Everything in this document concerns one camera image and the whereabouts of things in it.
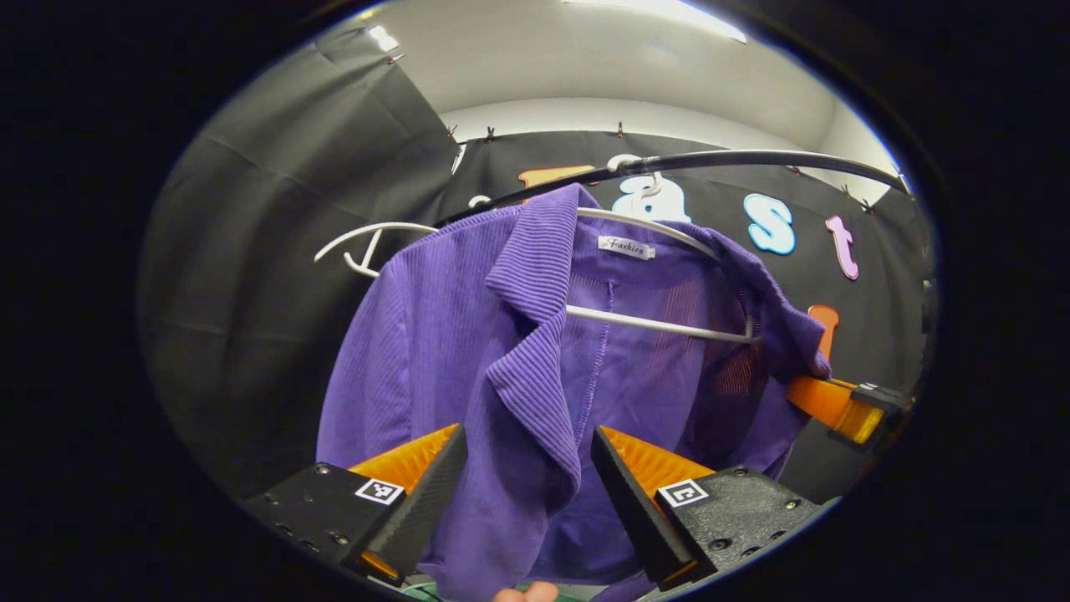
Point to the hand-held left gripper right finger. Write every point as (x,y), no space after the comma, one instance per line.
(635,510)

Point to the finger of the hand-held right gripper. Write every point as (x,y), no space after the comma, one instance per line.
(823,401)

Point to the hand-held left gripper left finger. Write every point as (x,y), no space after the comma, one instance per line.
(422,502)

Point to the white clothes hanger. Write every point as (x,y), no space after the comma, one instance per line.
(652,322)
(368,230)

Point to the black clothes rack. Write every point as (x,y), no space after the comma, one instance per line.
(752,156)

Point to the row of black clips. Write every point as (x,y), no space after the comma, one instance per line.
(619,130)

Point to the small ceiling light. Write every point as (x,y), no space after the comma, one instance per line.
(383,38)

